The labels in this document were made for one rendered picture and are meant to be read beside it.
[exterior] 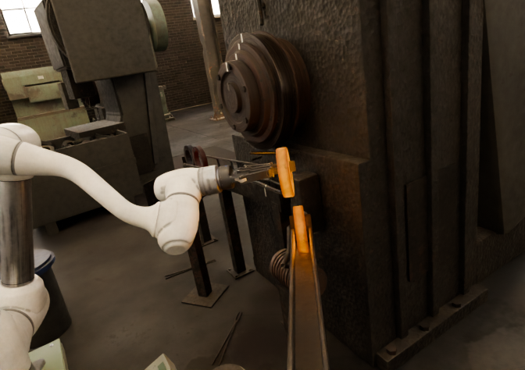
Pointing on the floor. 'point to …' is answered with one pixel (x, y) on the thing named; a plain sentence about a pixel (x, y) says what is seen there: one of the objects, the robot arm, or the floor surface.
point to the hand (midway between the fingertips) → (283, 167)
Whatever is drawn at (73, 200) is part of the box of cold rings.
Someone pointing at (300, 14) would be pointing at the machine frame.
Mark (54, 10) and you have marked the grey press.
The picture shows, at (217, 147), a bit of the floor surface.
